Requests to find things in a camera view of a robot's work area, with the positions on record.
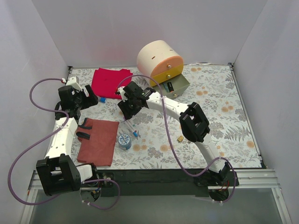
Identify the purple cap white marker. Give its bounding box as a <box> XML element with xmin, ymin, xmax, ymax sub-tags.
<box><xmin>124</xmin><ymin>120</ymin><xmax>134</xmax><ymax>132</ymax></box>

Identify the black orange highlighter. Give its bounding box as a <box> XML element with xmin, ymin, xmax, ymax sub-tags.
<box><xmin>167</xmin><ymin>82</ymin><xmax>174</xmax><ymax>92</ymax></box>

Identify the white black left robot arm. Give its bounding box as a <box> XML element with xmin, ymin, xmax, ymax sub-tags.
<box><xmin>36</xmin><ymin>85</ymin><xmax>100</xmax><ymax>196</ymax></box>

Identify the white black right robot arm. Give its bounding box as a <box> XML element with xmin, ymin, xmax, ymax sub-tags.
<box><xmin>116</xmin><ymin>81</ymin><xmax>231</xmax><ymax>186</ymax></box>

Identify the red folded cloth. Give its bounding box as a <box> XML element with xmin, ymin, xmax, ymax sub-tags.
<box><xmin>91</xmin><ymin>68</ymin><xmax>133</xmax><ymax>99</ymax></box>

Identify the rust brown folded garment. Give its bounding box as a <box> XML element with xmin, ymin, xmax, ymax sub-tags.
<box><xmin>76</xmin><ymin>118</ymin><xmax>119</xmax><ymax>167</ymax></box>

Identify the blue patterned tape roll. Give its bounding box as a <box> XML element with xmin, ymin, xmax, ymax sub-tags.
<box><xmin>117</xmin><ymin>134</ymin><xmax>132</xmax><ymax>150</ymax></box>

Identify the small brass sharpener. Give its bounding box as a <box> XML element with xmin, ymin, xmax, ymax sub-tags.
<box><xmin>177</xmin><ymin>136</ymin><xmax>184</xmax><ymax>142</ymax></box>

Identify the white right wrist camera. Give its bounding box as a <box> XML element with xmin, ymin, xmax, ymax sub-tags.
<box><xmin>115</xmin><ymin>86</ymin><xmax>128</xmax><ymax>101</ymax></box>

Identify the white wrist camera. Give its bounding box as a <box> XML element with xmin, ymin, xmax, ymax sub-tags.
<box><xmin>115</xmin><ymin>86</ymin><xmax>128</xmax><ymax>101</ymax></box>
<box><xmin>62</xmin><ymin>76</ymin><xmax>82</xmax><ymax>91</ymax></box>

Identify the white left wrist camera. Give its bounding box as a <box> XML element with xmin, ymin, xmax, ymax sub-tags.
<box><xmin>62</xmin><ymin>76</ymin><xmax>82</xmax><ymax>91</ymax></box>

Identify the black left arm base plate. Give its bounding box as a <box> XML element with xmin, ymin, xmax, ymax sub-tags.
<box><xmin>71</xmin><ymin>173</ymin><xmax>111</xmax><ymax>189</ymax></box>

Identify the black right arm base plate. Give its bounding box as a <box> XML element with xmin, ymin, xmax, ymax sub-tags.
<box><xmin>194</xmin><ymin>171</ymin><xmax>239</xmax><ymax>187</ymax></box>

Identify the aluminium frame rail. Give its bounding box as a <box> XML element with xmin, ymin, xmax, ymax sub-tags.
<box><xmin>21</xmin><ymin>169</ymin><xmax>292</xmax><ymax>224</ymax></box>

